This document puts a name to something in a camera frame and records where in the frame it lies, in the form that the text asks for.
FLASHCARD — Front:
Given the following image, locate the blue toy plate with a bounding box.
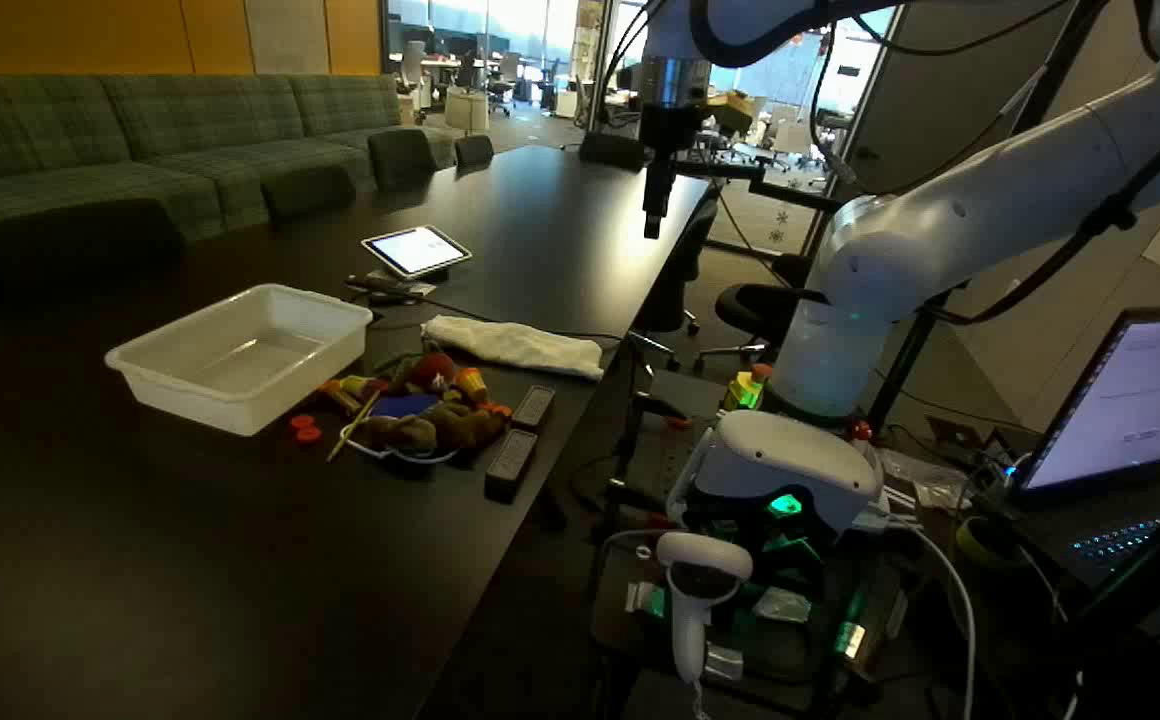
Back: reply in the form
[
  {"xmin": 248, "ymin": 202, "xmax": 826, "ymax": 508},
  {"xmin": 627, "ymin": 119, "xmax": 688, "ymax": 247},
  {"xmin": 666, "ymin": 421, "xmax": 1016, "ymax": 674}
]
[{"xmin": 369, "ymin": 391, "xmax": 436, "ymax": 417}]

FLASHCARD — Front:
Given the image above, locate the dark rectangular block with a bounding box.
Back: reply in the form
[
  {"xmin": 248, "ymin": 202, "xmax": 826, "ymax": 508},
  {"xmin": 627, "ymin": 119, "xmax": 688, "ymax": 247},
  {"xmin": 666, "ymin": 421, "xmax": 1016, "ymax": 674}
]
[
  {"xmin": 513, "ymin": 388, "xmax": 557, "ymax": 428},
  {"xmin": 486, "ymin": 428, "xmax": 536, "ymax": 502}
]

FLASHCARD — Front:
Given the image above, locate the open laptop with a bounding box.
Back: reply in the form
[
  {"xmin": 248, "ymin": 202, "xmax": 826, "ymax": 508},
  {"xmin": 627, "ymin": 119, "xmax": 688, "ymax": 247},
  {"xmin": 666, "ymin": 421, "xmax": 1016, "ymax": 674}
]
[{"xmin": 1010, "ymin": 310, "xmax": 1160, "ymax": 637}]

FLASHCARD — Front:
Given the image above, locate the white VR controller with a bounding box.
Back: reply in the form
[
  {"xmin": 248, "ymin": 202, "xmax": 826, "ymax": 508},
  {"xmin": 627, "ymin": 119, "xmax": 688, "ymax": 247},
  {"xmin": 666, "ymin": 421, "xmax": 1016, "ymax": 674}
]
[{"xmin": 655, "ymin": 531, "xmax": 753, "ymax": 688}]

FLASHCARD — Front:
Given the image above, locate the red toy disc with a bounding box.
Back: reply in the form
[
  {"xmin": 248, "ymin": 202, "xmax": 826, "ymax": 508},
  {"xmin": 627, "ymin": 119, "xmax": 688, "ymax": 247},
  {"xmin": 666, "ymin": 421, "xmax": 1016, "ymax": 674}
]
[{"xmin": 288, "ymin": 417, "xmax": 325, "ymax": 445}]

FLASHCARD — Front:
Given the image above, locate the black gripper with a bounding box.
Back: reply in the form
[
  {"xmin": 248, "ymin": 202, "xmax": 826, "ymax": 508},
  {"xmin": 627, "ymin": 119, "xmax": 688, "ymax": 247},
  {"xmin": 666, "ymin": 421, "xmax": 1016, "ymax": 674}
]
[{"xmin": 639, "ymin": 56, "xmax": 710, "ymax": 240}]

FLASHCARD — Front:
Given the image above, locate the green plaid sofa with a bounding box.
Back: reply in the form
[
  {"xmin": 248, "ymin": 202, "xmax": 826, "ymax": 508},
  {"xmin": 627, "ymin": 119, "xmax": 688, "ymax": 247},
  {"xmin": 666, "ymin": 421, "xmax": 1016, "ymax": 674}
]
[{"xmin": 0, "ymin": 71, "xmax": 445, "ymax": 317}]

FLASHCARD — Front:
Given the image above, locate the brown plush toy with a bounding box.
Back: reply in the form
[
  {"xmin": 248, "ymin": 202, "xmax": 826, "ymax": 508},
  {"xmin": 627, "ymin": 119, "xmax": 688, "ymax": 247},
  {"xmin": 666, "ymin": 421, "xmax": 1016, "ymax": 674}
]
[{"xmin": 392, "ymin": 351, "xmax": 508, "ymax": 456}]

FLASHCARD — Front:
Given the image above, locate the tablet with lit screen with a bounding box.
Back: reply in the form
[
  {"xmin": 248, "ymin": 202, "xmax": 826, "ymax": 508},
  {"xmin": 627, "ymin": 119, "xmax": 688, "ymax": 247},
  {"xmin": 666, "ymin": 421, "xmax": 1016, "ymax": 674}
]
[{"xmin": 359, "ymin": 228, "xmax": 469, "ymax": 282}]

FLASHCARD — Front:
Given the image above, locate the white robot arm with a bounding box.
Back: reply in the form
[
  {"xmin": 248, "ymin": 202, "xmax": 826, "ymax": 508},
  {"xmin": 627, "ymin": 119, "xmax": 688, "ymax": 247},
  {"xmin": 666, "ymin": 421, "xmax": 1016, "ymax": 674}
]
[{"xmin": 639, "ymin": 0, "xmax": 1160, "ymax": 417}]

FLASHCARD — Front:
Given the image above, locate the white towel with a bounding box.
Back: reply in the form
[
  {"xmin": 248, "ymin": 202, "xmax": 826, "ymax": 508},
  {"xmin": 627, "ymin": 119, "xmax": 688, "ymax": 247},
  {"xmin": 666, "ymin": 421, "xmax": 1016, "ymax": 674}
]
[{"xmin": 422, "ymin": 317, "xmax": 606, "ymax": 379}]

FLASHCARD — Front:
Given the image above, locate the clear plastic bin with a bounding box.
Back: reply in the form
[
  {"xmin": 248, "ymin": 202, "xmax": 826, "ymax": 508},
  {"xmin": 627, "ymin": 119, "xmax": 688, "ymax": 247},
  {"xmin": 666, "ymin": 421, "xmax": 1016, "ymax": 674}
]
[{"xmin": 105, "ymin": 284, "xmax": 372, "ymax": 438}]

